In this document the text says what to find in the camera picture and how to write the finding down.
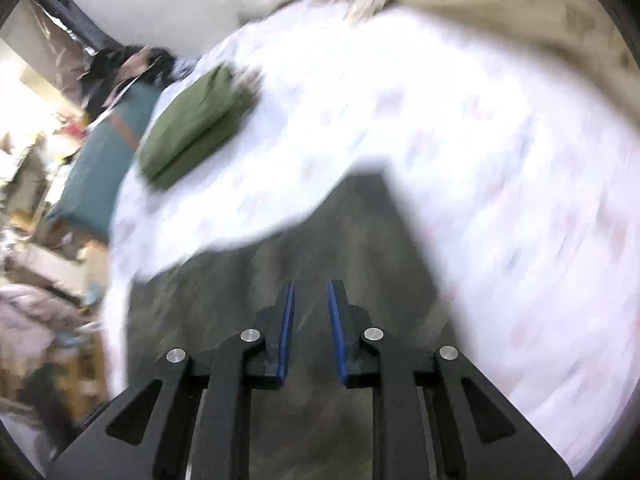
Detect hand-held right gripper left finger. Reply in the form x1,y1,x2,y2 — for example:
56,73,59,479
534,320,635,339
47,280,297,480

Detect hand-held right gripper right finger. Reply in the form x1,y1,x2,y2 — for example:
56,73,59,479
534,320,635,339
327,280,573,480

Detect camouflage pants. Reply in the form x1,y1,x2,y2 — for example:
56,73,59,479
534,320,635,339
120,167,476,480

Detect folded green pants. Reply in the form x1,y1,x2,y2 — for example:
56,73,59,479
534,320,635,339
137,62,263,188

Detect white floral bed sheet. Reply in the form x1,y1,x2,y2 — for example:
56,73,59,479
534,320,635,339
102,2,636,476

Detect teal bedside box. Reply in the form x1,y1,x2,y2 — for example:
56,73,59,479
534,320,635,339
47,80,163,241

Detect pink jacket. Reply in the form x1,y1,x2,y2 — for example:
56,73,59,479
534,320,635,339
0,282,101,361

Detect pile of black bags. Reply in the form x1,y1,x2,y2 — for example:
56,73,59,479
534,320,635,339
80,45,176,116

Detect cream duvet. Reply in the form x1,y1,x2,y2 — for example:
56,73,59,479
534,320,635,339
310,0,633,111

